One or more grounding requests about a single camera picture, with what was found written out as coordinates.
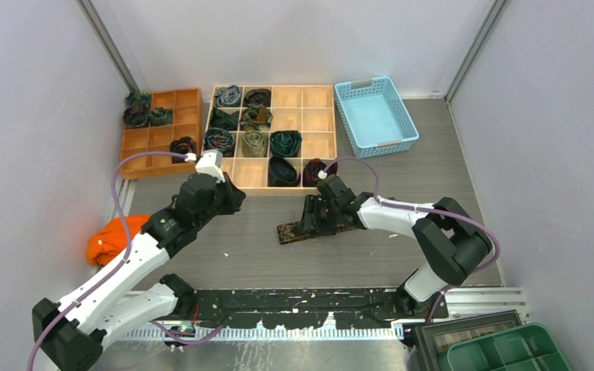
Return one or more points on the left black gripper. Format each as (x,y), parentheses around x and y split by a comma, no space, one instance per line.
(234,195)

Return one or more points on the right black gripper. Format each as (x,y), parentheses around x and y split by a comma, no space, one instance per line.
(312,205)

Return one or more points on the black key pattern tie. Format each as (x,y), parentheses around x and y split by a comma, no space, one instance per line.
(291,233)

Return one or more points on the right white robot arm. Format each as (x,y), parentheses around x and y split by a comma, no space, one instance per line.
(453,244)

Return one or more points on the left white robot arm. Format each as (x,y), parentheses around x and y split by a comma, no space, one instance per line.
(74,331)

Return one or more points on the red blue striped rolled tie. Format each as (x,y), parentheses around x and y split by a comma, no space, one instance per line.
(311,170)

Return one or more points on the black rolled tie orange tray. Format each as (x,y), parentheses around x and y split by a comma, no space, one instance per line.
(185,146)

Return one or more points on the dark navy rolled tie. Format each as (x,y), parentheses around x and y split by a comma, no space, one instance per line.
(281,173)

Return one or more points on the olive rolled tie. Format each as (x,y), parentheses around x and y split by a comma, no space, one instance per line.
(254,144)

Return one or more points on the orange wooden grid tray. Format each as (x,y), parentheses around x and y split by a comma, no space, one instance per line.
(186,105)

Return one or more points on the dark green rolled tie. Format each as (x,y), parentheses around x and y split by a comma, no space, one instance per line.
(285,144)

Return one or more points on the dark teal rolled tie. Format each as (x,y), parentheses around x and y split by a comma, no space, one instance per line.
(224,119)

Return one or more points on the light wooden grid tray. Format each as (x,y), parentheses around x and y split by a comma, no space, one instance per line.
(308,109)

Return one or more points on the light blue plastic basket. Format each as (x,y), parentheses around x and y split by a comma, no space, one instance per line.
(374,116)

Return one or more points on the green brown patterned rolled tie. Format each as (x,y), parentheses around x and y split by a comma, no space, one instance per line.
(256,118)

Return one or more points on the orange cloth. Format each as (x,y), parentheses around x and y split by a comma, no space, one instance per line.
(106,244)

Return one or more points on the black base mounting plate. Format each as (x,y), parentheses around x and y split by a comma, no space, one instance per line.
(347,308)

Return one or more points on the dark patterned rolled tie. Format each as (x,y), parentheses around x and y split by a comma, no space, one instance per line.
(136,116)

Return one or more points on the grey blue rolled tie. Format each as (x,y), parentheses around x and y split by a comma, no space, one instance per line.
(230,96)

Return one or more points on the dark brown rolled tie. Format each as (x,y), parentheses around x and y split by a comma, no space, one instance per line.
(257,97)

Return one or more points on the teal rolled tie corner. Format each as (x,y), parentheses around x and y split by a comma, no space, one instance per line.
(138,98)

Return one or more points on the dark framed box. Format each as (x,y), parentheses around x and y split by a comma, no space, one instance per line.
(430,342)

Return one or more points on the green plastic organizer box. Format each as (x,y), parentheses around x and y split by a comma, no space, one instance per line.
(526,347)

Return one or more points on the aluminium rail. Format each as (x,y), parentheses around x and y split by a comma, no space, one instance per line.
(460,303)

